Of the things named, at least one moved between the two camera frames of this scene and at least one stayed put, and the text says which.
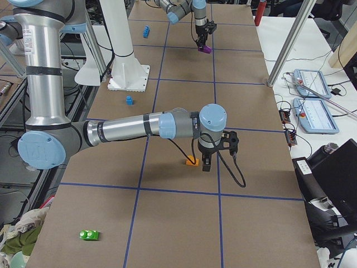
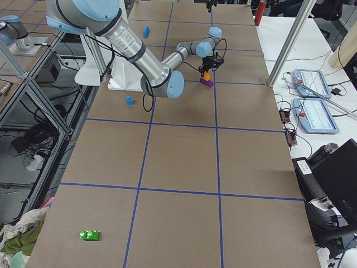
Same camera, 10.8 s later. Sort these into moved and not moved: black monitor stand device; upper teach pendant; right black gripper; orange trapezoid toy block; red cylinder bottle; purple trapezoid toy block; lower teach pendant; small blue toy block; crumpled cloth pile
Moved: right black gripper; orange trapezoid toy block; purple trapezoid toy block
Not moved: small blue toy block; upper teach pendant; black monitor stand device; lower teach pendant; crumpled cloth pile; red cylinder bottle
